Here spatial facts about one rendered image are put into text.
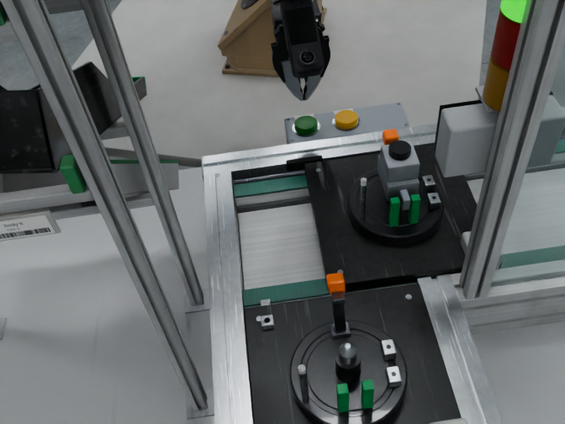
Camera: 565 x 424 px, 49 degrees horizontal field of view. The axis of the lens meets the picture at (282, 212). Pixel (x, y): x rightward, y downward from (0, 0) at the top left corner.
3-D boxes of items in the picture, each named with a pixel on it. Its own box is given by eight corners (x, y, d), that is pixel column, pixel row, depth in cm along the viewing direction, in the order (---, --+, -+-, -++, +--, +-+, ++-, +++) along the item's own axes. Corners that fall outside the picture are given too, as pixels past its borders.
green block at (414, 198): (407, 218, 88) (409, 194, 84) (415, 216, 88) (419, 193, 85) (409, 224, 88) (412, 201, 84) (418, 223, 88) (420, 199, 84)
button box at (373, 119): (286, 142, 114) (283, 116, 109) (399, 126, 114) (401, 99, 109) (291, 169, 109) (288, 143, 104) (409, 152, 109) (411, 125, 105)
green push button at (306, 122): (293, 124, 109) (293, 116, 107) (316, 122, 109) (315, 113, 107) (296, 140, 106) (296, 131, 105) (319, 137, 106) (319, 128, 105)
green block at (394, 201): (388, 220, 88) (389, 197, 84) (396, 219, 88) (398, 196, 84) (389, 227, 87) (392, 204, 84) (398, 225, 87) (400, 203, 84)
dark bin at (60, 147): (50, 98, 81) (38, 39, 78) (147, 94, 80) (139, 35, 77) (-82, 175, 56) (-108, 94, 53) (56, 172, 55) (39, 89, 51)
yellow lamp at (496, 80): (475, 86, 64) (483, 45, 61) (523, 79, 64) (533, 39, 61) (491, 117, 61) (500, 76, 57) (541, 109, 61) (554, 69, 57)
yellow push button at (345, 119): (333, 119, 109) (332, 110, 107) (355, 116, 109) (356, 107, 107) (336, 135, 106) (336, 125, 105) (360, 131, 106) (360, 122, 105)
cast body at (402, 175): (377, 169, 90) (378, 133, 85) (406, 165, 90) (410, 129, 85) (390, 212, 85) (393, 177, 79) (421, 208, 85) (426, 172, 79)
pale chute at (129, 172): (97, 189, 98) (97, 161, 97) (179, 188, 96) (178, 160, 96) (-1, 201, 70) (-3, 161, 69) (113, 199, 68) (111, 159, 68)
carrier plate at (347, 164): (304, 172, 101) (303, 162, 100) (449, 151, 102) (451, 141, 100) (329, 294, 86) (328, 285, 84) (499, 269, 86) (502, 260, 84)
